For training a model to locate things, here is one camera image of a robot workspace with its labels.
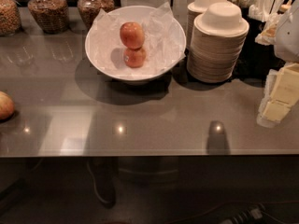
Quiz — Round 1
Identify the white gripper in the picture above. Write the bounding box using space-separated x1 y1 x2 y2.
257 0 299 128

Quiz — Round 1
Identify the lower red apple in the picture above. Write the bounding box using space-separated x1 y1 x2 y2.
123 48 147 68

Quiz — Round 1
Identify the red apple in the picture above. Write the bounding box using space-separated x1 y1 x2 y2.
123 48 147 68
120 21 145 49

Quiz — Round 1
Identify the white bowl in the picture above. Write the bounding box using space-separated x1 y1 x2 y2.
84 5 187 86

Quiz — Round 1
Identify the upper red apple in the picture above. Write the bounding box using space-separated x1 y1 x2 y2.
120 21 145 49

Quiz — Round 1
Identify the apple on table left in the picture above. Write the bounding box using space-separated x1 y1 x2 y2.
0 91 15 120

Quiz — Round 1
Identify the black cutlery holder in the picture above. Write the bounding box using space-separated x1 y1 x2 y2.
233 8 285 80

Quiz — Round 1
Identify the front stack of paper bowls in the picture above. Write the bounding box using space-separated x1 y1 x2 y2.
187 1 249 83

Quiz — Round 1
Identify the stack of paper bowls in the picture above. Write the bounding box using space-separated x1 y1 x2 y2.
187 1 249 83
186 0 226 48

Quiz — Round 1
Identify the rear stack of paper bowls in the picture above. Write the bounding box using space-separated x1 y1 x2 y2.
186 0 226 48

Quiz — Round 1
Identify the white paper liner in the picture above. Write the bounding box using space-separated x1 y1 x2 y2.
90 1 187 78

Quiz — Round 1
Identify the right glass jar of granola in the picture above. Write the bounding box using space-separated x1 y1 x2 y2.
77 0 115 29

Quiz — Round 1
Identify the glass jar of granola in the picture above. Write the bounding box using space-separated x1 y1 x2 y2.
77 0 115 29
27 0 69 34

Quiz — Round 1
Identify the middle glass jar of granola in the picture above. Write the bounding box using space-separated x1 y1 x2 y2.
27 0 69 34

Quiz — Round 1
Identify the left glass jar of nuts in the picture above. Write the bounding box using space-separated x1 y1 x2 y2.
0 0 21 36

